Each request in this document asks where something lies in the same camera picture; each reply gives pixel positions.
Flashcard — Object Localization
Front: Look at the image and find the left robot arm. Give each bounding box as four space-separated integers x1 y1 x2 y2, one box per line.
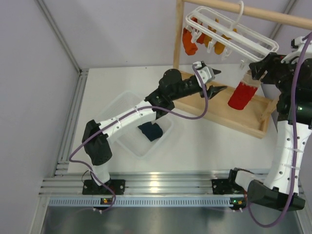
82 63 226 194

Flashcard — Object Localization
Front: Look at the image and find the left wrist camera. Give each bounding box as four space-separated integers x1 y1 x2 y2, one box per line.
192 61 215 88

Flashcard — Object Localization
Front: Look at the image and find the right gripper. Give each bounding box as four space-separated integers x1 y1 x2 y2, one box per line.
250 52 300 93

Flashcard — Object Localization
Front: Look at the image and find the white plastic clip hanger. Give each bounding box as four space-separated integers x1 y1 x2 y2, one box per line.
185 0 279 68

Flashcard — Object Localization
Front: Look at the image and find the orange sock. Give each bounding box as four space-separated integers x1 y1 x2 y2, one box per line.
182 24 198 56
196 34 206 44

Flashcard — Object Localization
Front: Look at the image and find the grey slotted cable duct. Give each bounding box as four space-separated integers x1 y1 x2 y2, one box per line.
49 196 244 207

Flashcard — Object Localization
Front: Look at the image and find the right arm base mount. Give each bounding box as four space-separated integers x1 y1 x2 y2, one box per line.
211 168 244 195

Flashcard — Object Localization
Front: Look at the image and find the aluminium corner frame post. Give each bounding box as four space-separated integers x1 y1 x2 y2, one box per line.
36 0 82 74

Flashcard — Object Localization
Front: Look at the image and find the red and beige sock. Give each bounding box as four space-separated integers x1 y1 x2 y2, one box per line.
228 70 261 110

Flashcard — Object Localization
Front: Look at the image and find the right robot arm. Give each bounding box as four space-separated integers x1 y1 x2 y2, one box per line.
227 53 312 211

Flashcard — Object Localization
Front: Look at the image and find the orange sock far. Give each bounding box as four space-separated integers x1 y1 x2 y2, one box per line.
182 24 198 56

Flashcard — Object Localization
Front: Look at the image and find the orange sock near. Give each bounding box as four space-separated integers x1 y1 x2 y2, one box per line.
196 34 206 44

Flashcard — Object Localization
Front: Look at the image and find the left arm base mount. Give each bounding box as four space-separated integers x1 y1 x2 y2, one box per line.
81 171 125 195

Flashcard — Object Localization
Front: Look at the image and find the aluminium rail beam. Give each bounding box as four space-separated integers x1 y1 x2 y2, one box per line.
39 170 305 195

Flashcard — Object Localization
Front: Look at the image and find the wooden drying rack frame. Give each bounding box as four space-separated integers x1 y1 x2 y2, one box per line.
173 0 312 138

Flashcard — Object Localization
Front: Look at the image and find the yellow sock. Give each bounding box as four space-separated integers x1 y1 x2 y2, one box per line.
204 18 237 55

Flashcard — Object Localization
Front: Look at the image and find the navy blue sock pair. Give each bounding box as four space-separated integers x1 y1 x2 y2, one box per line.
138 122 163 142

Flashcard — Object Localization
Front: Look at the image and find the clear plastic bin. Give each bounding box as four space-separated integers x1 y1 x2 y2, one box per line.
94 90 174 159

